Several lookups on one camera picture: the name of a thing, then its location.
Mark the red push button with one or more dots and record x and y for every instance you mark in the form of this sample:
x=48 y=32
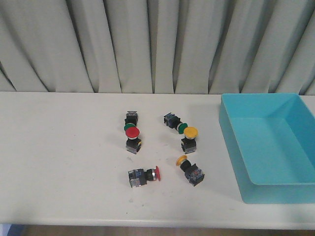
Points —
x=140 y=177
x=133 y=143

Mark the yellow push button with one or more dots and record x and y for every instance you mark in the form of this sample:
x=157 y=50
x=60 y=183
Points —
x=188 y=143
x=192 y=173

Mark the light blue plastic box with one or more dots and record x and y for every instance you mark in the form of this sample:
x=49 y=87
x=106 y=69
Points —
x=270 y=139

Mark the right green push button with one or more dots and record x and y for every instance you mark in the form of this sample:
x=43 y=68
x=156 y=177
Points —
x=174 y=122

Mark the green push button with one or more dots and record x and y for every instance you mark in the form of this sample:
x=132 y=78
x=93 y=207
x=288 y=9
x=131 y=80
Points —
x=174 y=122
x=131 y=119

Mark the left green push button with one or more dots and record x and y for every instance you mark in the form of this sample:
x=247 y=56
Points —
x=131 y=119

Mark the lying red push button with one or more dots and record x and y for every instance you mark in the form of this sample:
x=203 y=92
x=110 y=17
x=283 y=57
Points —
x=140 y=177

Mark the lying yellow push button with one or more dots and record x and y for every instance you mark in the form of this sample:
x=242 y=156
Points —
x=192 y=173

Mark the grey pleated curtain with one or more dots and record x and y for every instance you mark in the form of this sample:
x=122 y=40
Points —
x=158 y=46

